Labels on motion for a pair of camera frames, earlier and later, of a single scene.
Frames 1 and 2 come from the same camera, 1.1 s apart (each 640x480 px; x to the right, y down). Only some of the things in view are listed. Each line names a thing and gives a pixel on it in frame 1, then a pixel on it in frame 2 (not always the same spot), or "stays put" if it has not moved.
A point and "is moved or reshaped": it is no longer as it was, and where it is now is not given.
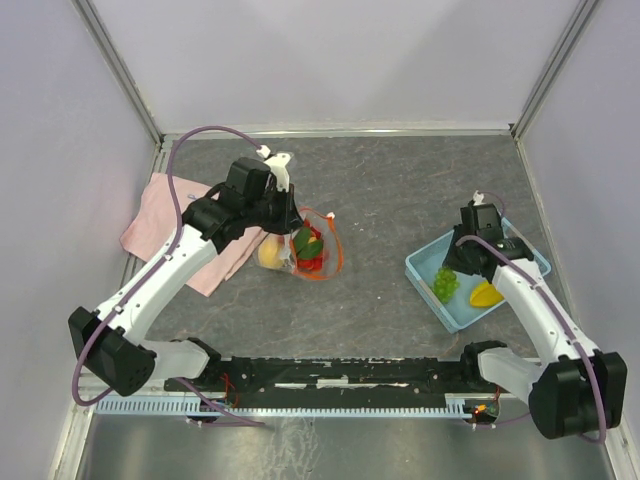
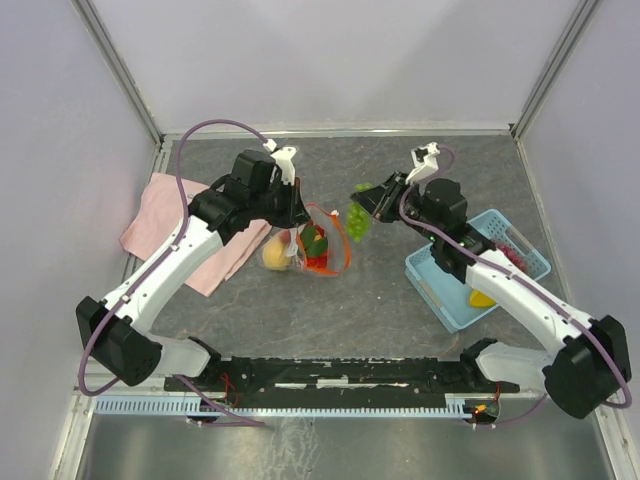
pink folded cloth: (153, 226) stays put
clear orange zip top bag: (313, 251) is moved or reshaped
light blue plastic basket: (421, 267) stays put
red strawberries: (309, 248) is moved or reshaped
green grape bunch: (445, 284) -> (358, 218)
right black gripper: (451, 260) -> (379, 201)
